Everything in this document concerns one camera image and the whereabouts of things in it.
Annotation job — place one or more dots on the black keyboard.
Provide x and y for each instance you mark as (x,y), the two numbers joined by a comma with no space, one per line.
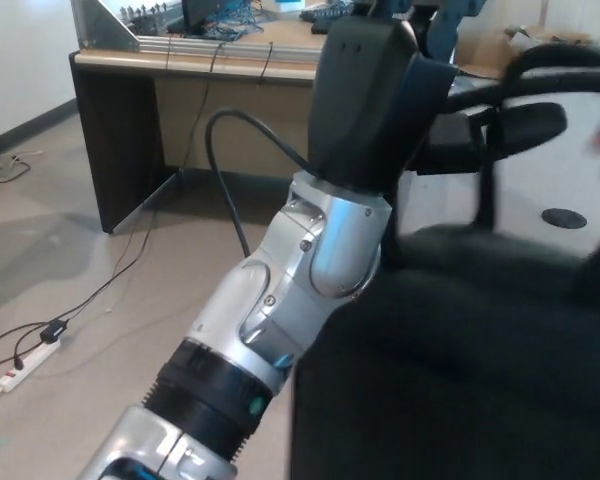
(325,11)

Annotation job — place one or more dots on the round black floor cover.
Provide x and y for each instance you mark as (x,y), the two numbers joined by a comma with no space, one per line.
(564,219)

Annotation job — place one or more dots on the black power adapter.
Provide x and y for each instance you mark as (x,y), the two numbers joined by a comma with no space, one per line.
(54,332)

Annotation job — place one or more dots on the black desk with wood top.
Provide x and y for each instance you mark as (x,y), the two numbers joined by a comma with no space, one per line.
(115,150)

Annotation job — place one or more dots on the flat black box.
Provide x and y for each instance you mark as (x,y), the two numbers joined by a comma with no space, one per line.
(321,27)

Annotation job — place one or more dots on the row of grey metal connectors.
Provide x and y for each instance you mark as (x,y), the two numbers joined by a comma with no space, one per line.
(147,20)

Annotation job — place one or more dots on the aluminium profile frame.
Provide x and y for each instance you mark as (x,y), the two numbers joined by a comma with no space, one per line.
(105,35)

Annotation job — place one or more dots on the flat brown cardboard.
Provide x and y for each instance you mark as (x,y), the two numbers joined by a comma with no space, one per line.
(480,57)

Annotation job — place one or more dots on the white cardboard box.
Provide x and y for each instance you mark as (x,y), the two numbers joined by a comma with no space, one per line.
(555,35)

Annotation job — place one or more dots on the black lunch bag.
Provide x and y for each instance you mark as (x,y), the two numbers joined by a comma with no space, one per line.
(455,360)

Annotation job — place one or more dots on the black monitor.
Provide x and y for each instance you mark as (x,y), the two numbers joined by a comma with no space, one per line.
(197,15)

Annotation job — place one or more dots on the white power strip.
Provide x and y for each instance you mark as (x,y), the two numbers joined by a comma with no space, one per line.
(27,367)

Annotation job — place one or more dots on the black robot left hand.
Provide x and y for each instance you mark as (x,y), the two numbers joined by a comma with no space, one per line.
(360,100)

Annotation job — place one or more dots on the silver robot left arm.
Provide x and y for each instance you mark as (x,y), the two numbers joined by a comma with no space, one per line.
(290,280)

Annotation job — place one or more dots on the fiducial marker box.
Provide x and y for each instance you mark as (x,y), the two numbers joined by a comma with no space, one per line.
(290,5)

